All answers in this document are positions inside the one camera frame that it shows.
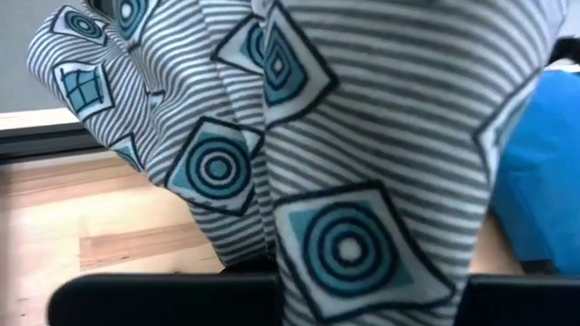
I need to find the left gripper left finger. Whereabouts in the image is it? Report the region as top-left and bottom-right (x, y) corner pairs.
(46, 273), (281, 326)

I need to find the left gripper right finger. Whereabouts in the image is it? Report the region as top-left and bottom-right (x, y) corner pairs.
(454, 274), (580, 326)

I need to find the grey patterned hospital gown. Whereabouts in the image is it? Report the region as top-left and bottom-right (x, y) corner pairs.
(25, 0), (568, 326)

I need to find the blue first aid pouch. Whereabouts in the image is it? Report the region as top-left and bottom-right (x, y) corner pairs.
(488, 70), (580, 278)

